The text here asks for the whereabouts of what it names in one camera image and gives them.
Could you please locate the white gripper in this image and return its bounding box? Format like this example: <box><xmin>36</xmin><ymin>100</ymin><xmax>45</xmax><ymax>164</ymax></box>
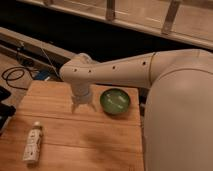
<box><xmin>70</xmin><ymin>83</ymin><xmax>97</xmax><ymax>114</ymax></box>

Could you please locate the white plastic bottle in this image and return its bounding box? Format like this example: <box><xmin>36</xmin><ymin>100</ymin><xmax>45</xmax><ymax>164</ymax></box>
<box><xmin>22</xmin><ymin>121</ymin><xmax>43</xmax><ymax>163</ymax></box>

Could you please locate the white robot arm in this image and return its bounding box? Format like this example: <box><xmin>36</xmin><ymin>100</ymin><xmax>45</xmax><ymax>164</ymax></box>
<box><xmin>60</xmin><ymin>49</ymin><xmax>213</xmax><ymax>171</ymax></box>

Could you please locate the green ceramic bowl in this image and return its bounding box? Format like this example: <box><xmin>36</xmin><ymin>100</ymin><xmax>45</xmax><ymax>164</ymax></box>
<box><xmin>100</xmin><ymin>88</ymin><xmax>131</xmax><ymax>115</ymax></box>

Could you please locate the blue box on floor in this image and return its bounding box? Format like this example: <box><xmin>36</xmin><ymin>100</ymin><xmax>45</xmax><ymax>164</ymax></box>
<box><xmin>34</xmin><ymin>70</ymin><xmax>50</xmax><ymax>81</ymax></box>

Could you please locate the black device at left edge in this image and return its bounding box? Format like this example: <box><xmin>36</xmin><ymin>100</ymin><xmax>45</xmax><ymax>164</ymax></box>
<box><xmin>0</xmin><ymin>86</ymin><xmax>16</xmax><ymax>135</ymax></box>

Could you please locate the black coiled cable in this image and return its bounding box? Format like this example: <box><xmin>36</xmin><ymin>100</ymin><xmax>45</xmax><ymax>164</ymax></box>
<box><xmin>1</xmin><ymin>66</ymin><xmax>36</xmax><ymax>90</ymax></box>

